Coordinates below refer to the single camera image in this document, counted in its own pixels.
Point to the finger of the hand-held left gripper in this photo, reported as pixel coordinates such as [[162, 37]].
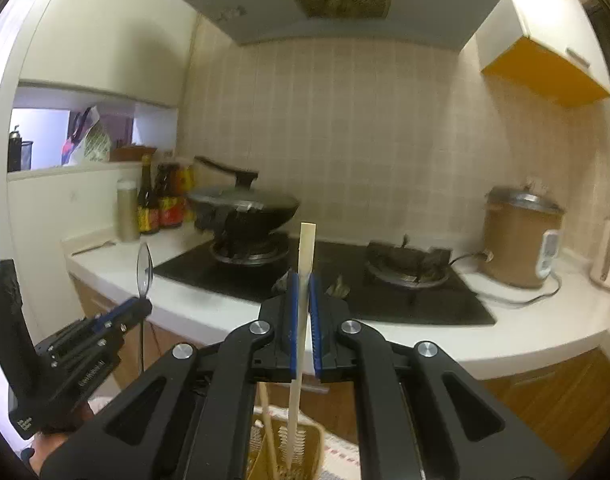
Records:
[[140, 312], [117, 311]]

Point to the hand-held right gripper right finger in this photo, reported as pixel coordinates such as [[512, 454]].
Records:
[[315, 330]]

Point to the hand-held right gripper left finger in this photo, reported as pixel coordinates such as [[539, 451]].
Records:
[[295, 330]]

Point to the metal spoon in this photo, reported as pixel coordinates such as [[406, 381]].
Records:
[[144, 270]]

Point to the pale wooden chopstick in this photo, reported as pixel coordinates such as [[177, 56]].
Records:
[[307, 245], [265, 410]]

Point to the tan plastic utensil basket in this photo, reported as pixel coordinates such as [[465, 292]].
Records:
[[310, 442]]

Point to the person's left hand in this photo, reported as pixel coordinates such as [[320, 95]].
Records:
[[60, 442]]

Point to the metal utensil on counter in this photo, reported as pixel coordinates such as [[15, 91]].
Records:
[[95, 247]]

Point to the round burner grate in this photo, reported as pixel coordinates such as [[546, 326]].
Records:
[[250, 255], [410, 265]]

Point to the black glass gas stove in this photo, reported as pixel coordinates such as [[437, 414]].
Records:
[[225, 275]]

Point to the tall beige jar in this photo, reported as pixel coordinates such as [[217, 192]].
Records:
[[127, 210]]

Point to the dark soy sauce bottle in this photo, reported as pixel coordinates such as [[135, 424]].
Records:
[[146, 205]]

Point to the black wok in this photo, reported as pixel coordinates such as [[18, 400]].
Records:
[[265, 217]]

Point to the red label sauce bottle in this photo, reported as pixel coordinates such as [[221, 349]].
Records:
[[170, 200]]

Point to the yellow sauce bottle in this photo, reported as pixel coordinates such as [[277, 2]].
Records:
[[188, 195]]

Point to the brown wooden tray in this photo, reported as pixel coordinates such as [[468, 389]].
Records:
[[132, 154]]

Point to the colourful printed bag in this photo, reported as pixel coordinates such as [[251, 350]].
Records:
[[87, 140]]

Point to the black mesh holder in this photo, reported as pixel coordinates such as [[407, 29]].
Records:
[[27, 155]]

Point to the dark bottle on shelf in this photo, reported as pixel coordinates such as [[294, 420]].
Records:
[[15, 150]]

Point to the brown rice cooker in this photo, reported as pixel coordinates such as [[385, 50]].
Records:
[[510, 240]]

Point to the wooden kitchen counter cabinet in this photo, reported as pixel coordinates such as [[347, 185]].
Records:
[[560, 400]]

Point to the white electric kettle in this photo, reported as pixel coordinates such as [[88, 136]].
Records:
[[605, 260]]

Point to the grey range hood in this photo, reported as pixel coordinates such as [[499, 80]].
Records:
[[265, 10]]

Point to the white and yellow wall cabinet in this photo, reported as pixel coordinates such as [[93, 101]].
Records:
[[535, 25]]

